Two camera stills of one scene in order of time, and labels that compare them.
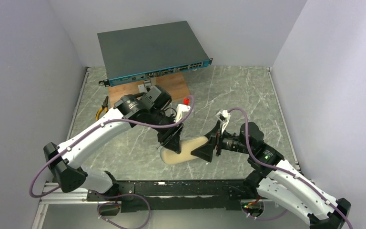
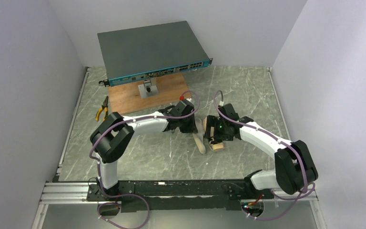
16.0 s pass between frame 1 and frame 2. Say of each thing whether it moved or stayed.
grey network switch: stayed
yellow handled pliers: stayed
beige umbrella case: moved
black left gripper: moved
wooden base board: stayed
